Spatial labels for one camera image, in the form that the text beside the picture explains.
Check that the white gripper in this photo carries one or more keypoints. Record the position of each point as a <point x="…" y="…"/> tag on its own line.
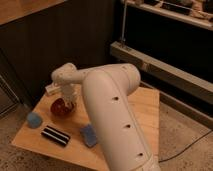
<point x="69" y="94"/>

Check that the red ceramic bowl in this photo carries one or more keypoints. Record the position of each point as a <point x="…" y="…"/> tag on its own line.
<point x="61" y="109"/>

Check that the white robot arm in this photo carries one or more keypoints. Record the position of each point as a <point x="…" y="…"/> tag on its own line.
<point x="105" y="90"/>

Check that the light blue cup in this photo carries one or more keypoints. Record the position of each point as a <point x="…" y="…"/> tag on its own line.
<point x="34" y="120"/>

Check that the blue sponge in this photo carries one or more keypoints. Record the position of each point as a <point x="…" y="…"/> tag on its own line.
<point x="89" y="136"/>

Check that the black white striped block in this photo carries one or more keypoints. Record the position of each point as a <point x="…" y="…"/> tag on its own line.
<point x="55" y="135"/>

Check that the metal shelf rack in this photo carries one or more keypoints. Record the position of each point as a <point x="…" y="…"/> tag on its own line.
<point x="173" y="53"/>

